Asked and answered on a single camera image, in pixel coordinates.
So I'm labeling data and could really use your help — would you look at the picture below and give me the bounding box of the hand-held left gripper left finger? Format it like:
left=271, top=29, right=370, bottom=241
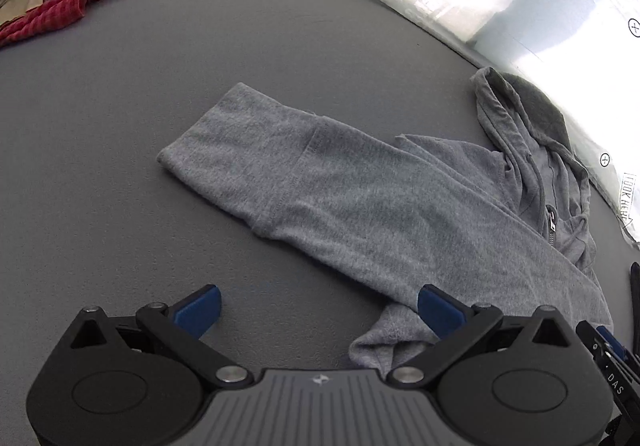
left=61, top=284, right=254, bottom=389

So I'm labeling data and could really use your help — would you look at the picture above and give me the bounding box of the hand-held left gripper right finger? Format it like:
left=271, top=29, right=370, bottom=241
left=387, top=283, right=579, bottom=390

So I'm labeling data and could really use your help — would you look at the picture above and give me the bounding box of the red checked cloth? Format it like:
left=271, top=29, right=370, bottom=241
left=0, top=0, right=144, bottom=48

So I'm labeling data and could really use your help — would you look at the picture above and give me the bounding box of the beige cloth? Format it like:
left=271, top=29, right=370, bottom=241
left=0, top=0, right=49, bottom=29

